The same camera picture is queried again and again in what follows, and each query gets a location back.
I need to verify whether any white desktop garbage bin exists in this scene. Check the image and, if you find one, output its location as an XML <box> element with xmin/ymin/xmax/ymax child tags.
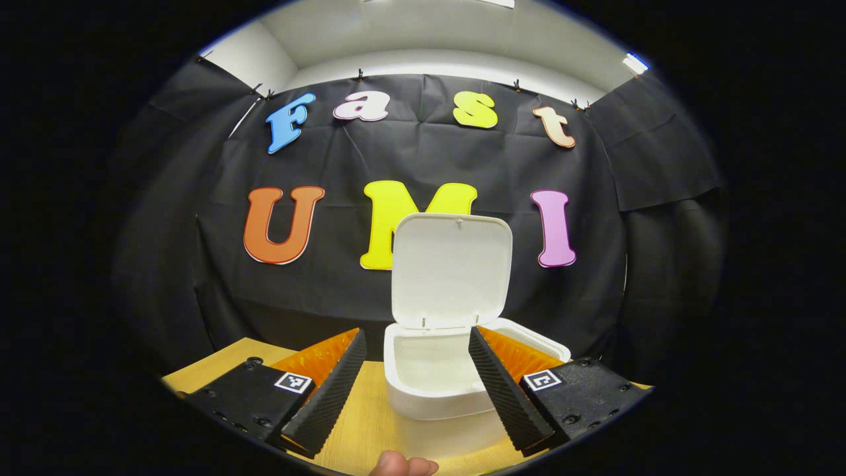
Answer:
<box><xmin>383</xmin><ymin>212</ymin><xmax>572</xmax><ymax>460</ymax></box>

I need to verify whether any black backdrop cloth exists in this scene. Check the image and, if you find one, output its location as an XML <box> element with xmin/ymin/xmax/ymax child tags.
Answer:
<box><xmin>112</xmin><ymin>56</ymin><xmax>728</xmax><ymax>377</ymax></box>

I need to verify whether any wooden desktop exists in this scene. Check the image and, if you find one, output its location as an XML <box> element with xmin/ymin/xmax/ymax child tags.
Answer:
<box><xmin>162</xmin><ymin>337</ymin><xmax>652</xmax><ymax>476</ymax></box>

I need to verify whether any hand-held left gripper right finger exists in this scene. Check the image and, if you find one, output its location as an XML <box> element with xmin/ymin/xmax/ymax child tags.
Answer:
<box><xmin>468</xmin><ymin>325</ymin><xmax>654</xmax><ymax>458</ymax></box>

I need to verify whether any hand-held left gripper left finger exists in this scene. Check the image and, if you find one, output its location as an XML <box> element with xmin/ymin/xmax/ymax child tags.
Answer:
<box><xmin>175</xmin><ymin>327</ymin><xmax>368</xmax><ymax>460</ymax></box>

